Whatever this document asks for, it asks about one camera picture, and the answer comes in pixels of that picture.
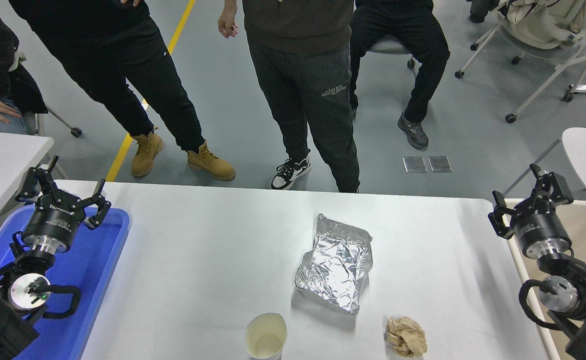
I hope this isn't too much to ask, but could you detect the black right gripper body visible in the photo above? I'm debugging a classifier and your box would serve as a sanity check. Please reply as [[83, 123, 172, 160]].
[[507, 200, 569, 250]]

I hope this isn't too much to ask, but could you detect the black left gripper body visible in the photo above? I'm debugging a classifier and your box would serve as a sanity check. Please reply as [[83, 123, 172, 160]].
[[23, 191, 84, 243]]

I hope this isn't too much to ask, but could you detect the tan paper ball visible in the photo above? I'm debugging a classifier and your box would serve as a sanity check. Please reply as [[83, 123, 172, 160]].
[[384, 316, 428, 359]]

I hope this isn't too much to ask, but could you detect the silver foil tray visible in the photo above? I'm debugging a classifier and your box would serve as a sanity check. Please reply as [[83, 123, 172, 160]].
[[294, 213, 374, 316]]

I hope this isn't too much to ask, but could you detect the white paper cup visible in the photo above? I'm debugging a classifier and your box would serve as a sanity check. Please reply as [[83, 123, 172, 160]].
[[245, 312, 288, 360]]

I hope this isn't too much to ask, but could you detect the person's right hand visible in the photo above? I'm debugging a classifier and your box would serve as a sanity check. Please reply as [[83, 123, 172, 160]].
[[218, 11, 239, 39]]

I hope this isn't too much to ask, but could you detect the white side table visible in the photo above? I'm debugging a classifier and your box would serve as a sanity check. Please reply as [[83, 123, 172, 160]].
[[0, 129, 68, 236]]

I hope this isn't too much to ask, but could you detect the grey office chair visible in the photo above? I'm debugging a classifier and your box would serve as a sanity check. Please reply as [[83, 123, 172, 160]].
[[12, 50, 83, 138]]

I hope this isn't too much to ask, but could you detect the blue plastic tray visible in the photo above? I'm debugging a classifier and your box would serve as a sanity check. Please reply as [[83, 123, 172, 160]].
[[0, 205, 131, 360]]

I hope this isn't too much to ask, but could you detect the white-framed rolling chair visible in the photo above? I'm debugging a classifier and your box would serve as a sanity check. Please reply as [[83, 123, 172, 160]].
[[454, 0, 586, 124]]

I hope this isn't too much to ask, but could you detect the person in tan boots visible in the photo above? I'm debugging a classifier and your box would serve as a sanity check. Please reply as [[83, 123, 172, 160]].
[[9, 0, 236, 182]]

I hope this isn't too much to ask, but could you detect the cream jacket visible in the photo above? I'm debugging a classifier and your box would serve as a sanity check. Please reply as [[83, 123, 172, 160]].
[[495, 0, 586, 50]]

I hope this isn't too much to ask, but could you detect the grey rolling stool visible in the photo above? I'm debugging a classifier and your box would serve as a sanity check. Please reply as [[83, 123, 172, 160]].
[[370, 35, 416, 70]]

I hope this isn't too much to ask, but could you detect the person in grey shoes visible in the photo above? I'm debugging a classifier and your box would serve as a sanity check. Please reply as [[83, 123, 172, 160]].
[[349, 0, 451, 150]]

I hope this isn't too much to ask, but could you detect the person in black-white sneakers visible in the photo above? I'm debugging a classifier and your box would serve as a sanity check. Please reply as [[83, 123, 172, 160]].
[[218, 0, 361, 194]]

